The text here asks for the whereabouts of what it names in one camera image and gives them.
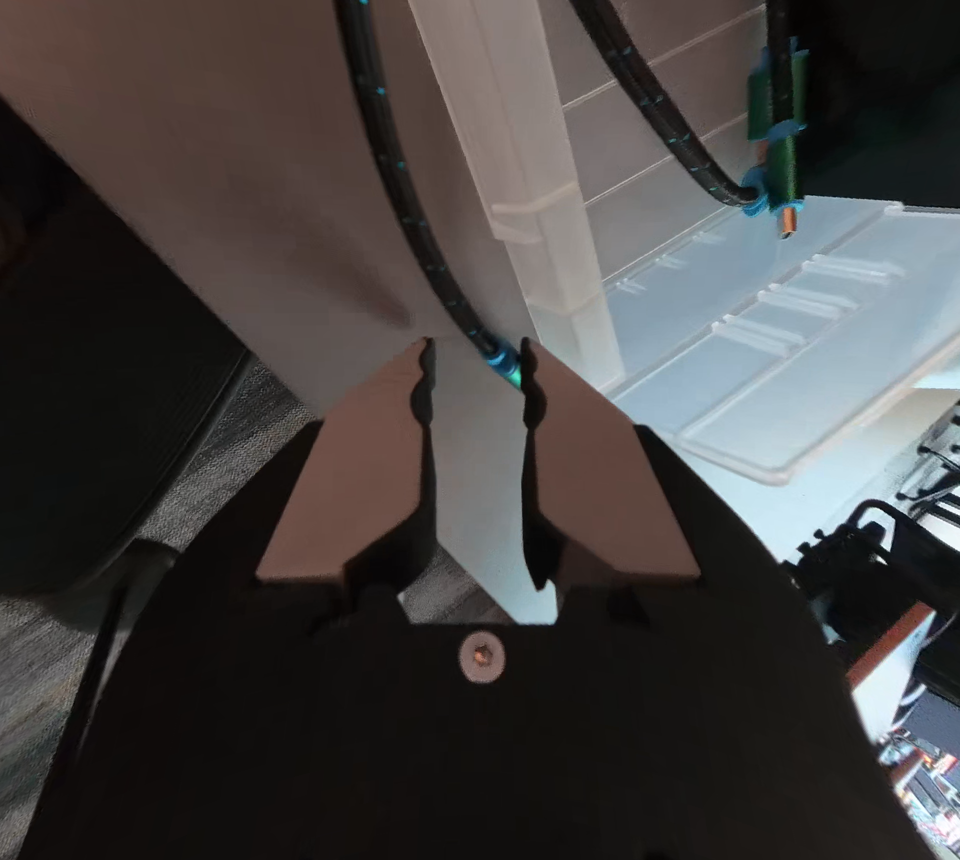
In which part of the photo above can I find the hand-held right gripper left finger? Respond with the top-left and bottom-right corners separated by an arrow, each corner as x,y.
255,337 -> 440,599

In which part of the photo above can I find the clear plastic bin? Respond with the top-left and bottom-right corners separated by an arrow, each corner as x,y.
371,0 -> 960,486

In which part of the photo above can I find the black bin divider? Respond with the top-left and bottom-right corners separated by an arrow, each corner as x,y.
780,0 -> 960,210

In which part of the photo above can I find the black office chair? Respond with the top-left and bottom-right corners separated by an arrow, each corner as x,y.
787,410 -> 960,651

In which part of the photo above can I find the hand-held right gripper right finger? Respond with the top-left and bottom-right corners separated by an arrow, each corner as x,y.
519,337 -> 704,593

